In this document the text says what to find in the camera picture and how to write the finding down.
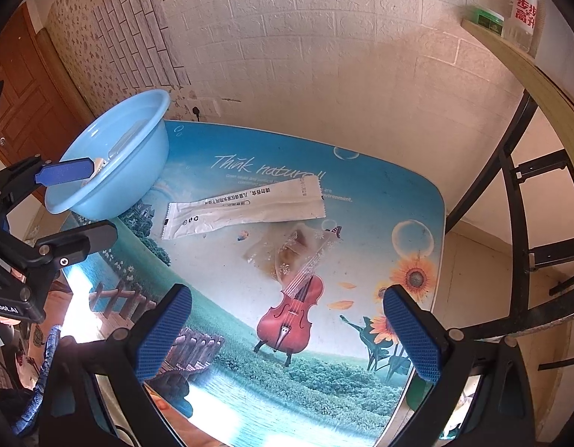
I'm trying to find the blue patterned cloth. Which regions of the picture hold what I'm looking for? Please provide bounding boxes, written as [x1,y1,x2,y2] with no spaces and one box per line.
[12,325,66,435]

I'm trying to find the light blue plastic basin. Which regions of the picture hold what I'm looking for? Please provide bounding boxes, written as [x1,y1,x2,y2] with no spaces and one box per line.
[44,89,171,221]

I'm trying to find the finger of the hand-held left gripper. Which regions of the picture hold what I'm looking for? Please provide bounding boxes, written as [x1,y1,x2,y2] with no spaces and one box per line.
[7,157,97,196]
[35,221,118,267]

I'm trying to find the long white packet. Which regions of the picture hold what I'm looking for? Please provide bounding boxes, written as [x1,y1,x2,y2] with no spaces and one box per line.
[161,172,327,241]

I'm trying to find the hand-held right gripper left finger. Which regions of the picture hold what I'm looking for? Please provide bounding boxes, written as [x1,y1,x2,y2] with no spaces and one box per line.
[49,284,193,447]

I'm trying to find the wooden side table black legs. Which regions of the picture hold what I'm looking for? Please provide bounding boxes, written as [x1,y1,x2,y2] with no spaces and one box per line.
[445,18,574,368]

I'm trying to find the brown wooden door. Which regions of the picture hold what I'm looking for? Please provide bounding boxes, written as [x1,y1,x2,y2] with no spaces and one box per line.
[0,4,99,206]

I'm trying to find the clear snack bag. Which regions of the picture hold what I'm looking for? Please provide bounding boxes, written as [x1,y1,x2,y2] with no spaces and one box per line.
[243,221,344,289]

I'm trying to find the green box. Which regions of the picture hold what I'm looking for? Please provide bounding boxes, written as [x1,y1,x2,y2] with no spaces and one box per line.
[471,4,506,33]

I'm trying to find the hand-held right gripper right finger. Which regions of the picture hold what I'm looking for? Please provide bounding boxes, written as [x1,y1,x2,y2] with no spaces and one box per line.
[382,285,534,447]

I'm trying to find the clear bottle red label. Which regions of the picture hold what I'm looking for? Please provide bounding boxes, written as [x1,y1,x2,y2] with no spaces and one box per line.
[501,0,546,54]

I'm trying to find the white wall socket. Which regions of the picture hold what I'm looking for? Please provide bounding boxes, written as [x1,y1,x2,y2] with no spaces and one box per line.
[190,98,221,118]

